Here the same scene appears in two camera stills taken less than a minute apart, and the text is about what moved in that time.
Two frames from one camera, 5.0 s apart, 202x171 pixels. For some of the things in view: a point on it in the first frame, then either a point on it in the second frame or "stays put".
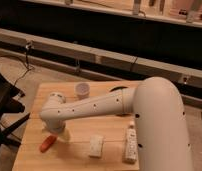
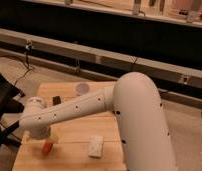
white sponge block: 96,146 stays put
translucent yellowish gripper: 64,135 → 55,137
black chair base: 5,102 stays put
